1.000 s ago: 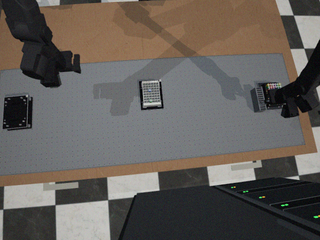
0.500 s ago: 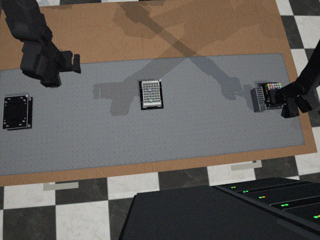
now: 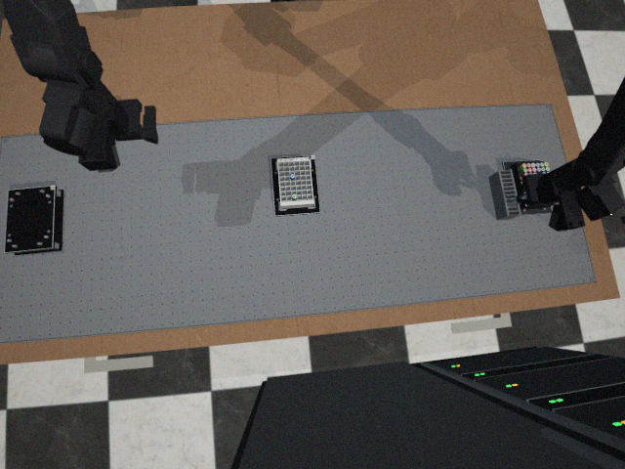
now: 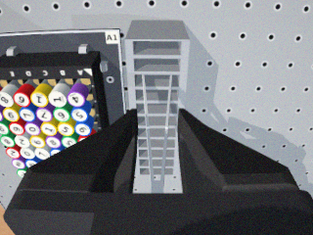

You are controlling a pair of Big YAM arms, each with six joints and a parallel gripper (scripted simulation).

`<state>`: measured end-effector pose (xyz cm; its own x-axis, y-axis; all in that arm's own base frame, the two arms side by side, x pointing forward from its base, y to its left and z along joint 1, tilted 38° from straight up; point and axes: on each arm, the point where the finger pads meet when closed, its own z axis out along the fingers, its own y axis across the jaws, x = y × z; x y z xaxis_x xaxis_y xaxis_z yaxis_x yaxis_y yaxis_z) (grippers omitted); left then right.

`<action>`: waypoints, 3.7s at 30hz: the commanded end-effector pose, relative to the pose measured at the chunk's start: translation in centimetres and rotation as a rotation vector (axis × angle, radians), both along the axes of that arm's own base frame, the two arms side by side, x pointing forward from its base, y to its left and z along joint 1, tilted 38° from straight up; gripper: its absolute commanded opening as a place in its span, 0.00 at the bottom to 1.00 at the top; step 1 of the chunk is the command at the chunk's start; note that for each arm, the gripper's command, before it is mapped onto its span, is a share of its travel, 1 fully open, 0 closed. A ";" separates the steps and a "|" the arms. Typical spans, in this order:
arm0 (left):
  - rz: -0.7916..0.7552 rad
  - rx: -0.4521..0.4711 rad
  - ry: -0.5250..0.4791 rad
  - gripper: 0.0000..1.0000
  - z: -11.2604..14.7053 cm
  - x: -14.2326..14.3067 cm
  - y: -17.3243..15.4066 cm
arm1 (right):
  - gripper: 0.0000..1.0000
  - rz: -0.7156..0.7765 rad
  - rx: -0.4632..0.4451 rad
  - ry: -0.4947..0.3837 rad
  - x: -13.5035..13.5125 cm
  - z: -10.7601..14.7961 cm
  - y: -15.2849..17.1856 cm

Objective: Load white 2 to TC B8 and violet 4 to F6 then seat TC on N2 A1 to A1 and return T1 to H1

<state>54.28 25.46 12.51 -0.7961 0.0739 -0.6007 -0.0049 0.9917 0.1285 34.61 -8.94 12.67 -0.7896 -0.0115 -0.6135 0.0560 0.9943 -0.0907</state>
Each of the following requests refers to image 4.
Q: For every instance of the white vial cap numbered 2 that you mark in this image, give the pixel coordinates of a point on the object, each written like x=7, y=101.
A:
x=23, y=140

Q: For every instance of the grey flat base plate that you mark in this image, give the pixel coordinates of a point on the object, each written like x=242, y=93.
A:
x=250, y=73

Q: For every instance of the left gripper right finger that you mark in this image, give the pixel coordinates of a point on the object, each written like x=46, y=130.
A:
x=226, y=165

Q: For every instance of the violet vial numbered 4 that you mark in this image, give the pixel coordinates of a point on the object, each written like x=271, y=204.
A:
x=79, y=92

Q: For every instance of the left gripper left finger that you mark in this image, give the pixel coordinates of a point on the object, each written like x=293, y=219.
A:
x=92, y=162

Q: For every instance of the black rack of coloured-cap vials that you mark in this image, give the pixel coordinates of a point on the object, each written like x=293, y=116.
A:
x=60, y=65

